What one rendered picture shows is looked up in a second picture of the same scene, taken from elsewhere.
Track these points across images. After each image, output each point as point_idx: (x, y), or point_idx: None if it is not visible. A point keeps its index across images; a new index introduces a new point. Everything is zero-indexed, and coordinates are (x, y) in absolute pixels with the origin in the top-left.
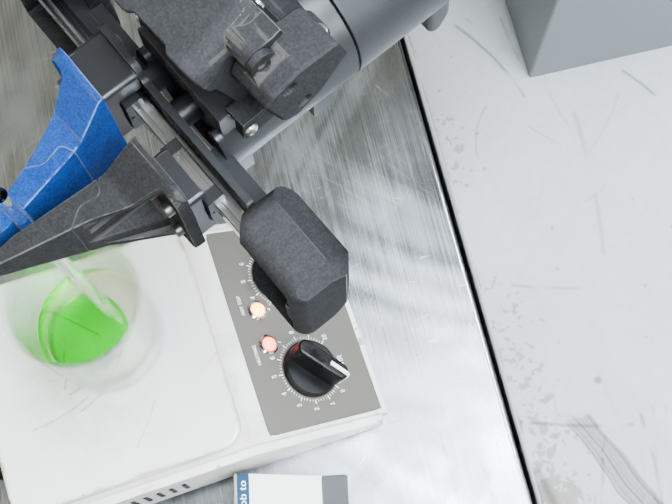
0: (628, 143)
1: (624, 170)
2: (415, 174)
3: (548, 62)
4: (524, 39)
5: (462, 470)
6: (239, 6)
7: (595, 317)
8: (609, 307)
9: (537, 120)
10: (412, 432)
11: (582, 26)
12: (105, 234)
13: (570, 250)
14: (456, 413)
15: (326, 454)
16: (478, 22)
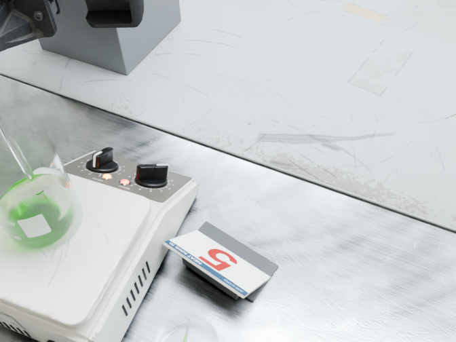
0: (179, 68)
1: (186, 74)
2: (119, 124)
3: (128, 62)
4: (113, 63)
5: (242, 182)
6: None
7: (226, 110)
8: (227, 105)
9: (143, 83)
10: (212, 188)
11: (129, 31)
12: (1, 32)
13: (197, 102)
14: (218, 170)
15: (190, 224)
16: (91, 76)
